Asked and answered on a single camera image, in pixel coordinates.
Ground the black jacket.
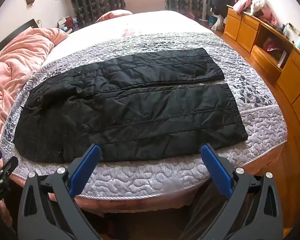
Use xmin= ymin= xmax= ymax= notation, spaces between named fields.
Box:
xmin=13 ymin=47 xmax=249 ymax=163

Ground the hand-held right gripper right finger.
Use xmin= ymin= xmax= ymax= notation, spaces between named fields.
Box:
xmin=200 ymin=143 xmax=284 ymax=240

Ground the white power strip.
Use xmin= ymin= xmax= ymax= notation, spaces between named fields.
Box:
xmin=287 ymin=22 xmax=300 ymax=34

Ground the white book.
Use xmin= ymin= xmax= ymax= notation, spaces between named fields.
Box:
xmin=277 ymin=50 xmax=288 ymax=68

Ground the clutter on nightstand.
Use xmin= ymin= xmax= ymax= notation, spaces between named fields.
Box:
xmin=57 ymin=17 xmax=78 ymax=34

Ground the pink fleece blanket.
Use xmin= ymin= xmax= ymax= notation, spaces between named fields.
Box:
xmin=0 ymin=27 xmax=69 ymax=151

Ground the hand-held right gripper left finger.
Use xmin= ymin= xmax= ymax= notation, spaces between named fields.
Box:
xmin=17 ymin=144 xmax=102 ymax=240

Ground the pile of pink clothes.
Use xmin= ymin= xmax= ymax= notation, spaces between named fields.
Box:
xmin=234 ymin=0 xmax=278 ymax=27

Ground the orange wooden cabinet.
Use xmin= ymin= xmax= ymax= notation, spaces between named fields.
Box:
xmin=224 ymin=4 xmax=300 ymax=153

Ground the grey quilted bedspread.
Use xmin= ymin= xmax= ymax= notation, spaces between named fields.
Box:
xmin=0 ymin=32 xmax=288 ymax=201

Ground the dark wooden headboard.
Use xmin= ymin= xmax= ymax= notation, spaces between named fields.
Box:
xmin=0 ymin=19 xmax=39 ymax=63

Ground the white plastic bag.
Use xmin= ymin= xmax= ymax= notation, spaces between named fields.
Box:
xmin=211 ymin=15 xmax=226 ymax=32

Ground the pink cloth in cabinet shelf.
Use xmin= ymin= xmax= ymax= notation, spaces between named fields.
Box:
xmin=262 ymin=36 xmax=283 ymax=53

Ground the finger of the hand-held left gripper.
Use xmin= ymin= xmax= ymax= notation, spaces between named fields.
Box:
xmin=0 ymin=151 xmax=19 ymax=202

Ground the pink pillow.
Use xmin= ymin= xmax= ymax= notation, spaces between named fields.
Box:
xmin=96 ymin=9 xmax=133 ymax=23

